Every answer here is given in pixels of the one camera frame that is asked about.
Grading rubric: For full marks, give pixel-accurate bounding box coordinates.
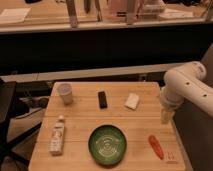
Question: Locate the white plastic bottle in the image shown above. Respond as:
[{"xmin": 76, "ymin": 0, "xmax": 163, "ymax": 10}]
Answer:
[{"xmin": 49, "ymin": 115, "xmax": 65, "ymax": 155}]

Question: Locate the green ceramic plate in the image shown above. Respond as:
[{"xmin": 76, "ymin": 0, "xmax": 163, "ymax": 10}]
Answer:
[{"xmin": 88, "ymin": 125, "xmax": 127, "ymax": 167}]

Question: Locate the white paper sheet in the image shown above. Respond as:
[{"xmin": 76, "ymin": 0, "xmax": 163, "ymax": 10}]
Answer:
[{"xmin": 0, "ymin": 8, "xmax": 30, "ymax": 24}]

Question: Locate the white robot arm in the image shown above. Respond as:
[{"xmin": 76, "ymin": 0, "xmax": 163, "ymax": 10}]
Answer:
[{"xmin": 159, "ymin": 61, "xmax": 213, "ymax": 124}]

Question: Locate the white sponge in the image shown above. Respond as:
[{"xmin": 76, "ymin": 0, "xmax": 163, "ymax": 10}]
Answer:
[{"xmin": 124, "ymin": 93, "xmax": 140, "ymax": 110}]

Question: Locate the black chair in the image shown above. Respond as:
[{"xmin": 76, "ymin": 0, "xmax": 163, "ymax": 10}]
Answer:
[{"xmin": 0, "ymin": 78, "xmax": 41, "ymax": 169}]

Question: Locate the red orange carrot toy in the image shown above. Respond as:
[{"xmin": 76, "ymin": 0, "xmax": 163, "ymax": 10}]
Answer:
[{"xmin": 148, "ymin": 135, "xmax": 164, "ymax": 160}]

